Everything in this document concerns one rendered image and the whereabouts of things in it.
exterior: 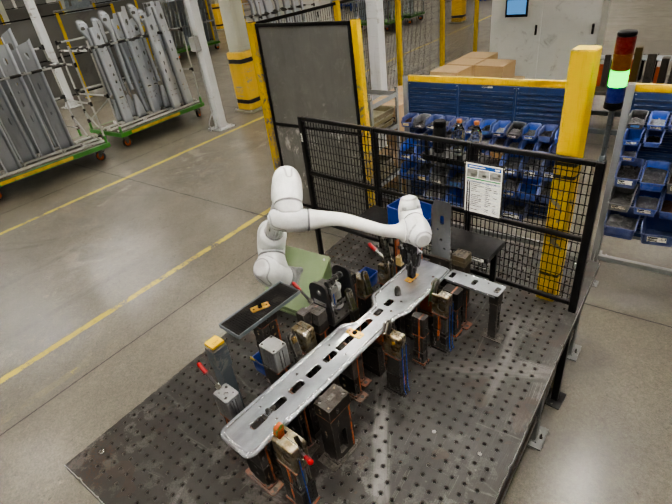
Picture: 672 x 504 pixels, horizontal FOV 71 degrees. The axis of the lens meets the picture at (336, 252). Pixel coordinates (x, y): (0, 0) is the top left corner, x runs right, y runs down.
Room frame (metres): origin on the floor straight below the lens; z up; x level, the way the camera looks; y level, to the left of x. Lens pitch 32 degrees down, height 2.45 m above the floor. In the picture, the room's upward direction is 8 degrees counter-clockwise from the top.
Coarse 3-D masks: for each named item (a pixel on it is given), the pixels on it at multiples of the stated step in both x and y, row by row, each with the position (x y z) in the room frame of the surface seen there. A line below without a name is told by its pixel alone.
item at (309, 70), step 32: (256, 32) 4.83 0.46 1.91; (288, 32) 4.58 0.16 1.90; (320, 32) 4.34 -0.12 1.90; (352, 32) 4.08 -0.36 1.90; (256, 64) 4.86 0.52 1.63; (288, 64) 4.61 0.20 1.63; (320, 64) 4.36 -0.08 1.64; (352, 64) 4.13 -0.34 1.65; (288, 96) 4.66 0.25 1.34; (320, 96) 4.39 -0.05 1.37; (352, 96) 4.16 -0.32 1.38; (288, 128) 4.72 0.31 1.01; (320, 128) 4.43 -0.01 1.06; (288, 160) 4.77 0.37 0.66; (320, 160) 4.47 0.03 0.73; (352, 160) 4.22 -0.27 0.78; (352, 192) 4.27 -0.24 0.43
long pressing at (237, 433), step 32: (384, 288) 1.89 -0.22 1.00; (416, 288) 1.86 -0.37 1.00; (384, 320) 1.65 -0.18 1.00; (320, 352) 1.50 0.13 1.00; (352, 352) 1.48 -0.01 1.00; (288, 384) 1.35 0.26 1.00; (320, 384) 1.32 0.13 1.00; (256, 416) 1.21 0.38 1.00; (288, 416) 1.19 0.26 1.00; (256, 448) 1.07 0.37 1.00
